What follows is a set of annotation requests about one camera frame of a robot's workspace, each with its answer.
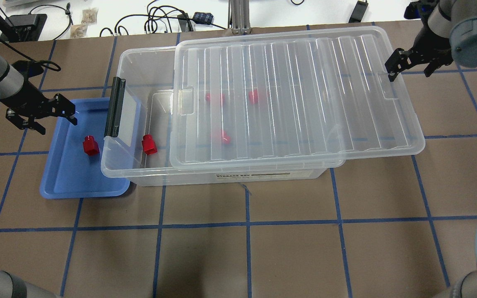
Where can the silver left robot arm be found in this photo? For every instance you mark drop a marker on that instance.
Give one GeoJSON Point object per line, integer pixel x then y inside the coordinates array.
{"type": "Point", "coordinates": [14, 79]}

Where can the red block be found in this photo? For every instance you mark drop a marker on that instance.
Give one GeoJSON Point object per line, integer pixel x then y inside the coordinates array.
{"type": "Point", "coordinates": [149, 147]}
{"type": "Point", "coordinates": [90, 146]}

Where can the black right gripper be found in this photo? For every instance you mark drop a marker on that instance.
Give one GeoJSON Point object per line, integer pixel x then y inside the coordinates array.
{"type": "Point", "coordinates": [428, 44]}

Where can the black power adapter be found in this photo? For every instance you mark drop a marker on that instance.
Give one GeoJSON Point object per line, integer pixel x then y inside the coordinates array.
{"type": "Point", "coordinates": [359, 11]}

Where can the aluminium frame post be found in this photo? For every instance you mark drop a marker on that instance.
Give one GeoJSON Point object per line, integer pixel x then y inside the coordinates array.
{"type": "Point", "coordinates": [239, 16]}

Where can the red block box centre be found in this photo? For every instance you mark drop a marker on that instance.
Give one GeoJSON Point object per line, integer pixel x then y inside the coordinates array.
{"type": "Point", "coordinates": [222, 137]}

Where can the bag of small parts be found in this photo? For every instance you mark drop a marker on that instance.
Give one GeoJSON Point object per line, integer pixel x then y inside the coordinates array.
{"type": "Point", "coordinates": [78, 31]}
{"type": "Point", "coordinates": [89, 16]}

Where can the black box handle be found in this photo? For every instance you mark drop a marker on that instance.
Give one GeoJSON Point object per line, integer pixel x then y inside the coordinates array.
{"type": "Point", "coordinates": [115, 105]}

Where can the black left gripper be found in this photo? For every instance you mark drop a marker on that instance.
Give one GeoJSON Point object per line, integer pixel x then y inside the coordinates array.
{"type": "Point", "coordinates": [26, 100]}

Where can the clear plastic storage box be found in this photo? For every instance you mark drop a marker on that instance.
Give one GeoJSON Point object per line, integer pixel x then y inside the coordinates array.
{"type": "Point", "coordinates": [148, 109]}

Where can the blue plastic tray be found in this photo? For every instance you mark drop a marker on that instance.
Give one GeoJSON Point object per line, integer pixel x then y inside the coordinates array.
{"type": "Point", "coordinates": [71, 173]}

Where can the clear plastic box lid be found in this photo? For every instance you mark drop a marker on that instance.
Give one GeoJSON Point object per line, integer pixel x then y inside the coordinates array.
{"type": "Point", "coordinates": [328, 98]}

